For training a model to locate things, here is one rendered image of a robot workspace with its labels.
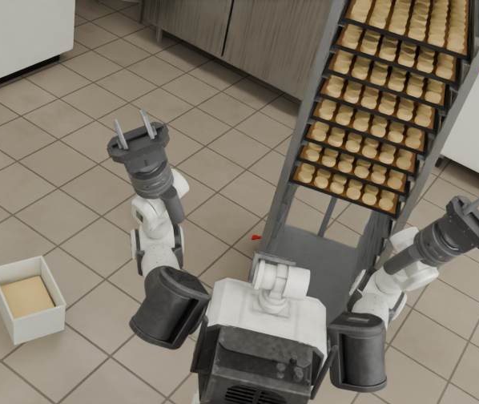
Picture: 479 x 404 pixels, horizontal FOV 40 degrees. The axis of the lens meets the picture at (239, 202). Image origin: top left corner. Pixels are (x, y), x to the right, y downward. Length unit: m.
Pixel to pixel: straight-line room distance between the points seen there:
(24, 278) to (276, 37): 2.21
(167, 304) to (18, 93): 3.00
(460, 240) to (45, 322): 1.87
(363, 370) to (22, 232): 2.17
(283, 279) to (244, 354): 0.17
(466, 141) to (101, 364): 2.59
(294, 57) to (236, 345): 3.08
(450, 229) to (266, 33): 3.07
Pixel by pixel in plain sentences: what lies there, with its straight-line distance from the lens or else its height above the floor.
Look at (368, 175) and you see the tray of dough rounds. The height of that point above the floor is 0.95.
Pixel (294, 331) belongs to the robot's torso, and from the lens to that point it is 1.42.
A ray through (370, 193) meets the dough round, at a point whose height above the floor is 0.88.
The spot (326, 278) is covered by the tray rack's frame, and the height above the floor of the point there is 0.15.
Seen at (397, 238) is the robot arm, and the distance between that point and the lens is 1.51.
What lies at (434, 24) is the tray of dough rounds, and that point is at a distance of 2.27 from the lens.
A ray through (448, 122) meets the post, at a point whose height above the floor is 1.29.
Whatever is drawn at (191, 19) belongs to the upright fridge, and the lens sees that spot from 4.64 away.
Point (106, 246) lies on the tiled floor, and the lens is 3.26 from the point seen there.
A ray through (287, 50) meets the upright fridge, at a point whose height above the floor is 0.44.
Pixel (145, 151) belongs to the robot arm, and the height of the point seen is 1.52.
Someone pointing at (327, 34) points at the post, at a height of 1.45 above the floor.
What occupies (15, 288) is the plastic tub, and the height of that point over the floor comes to 0.06.
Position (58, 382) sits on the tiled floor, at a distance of 2.77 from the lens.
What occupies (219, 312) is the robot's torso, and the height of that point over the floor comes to 1.23.
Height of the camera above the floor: 2.29
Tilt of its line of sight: 39 degrees down
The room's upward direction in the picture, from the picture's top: 15 degrees clockwise
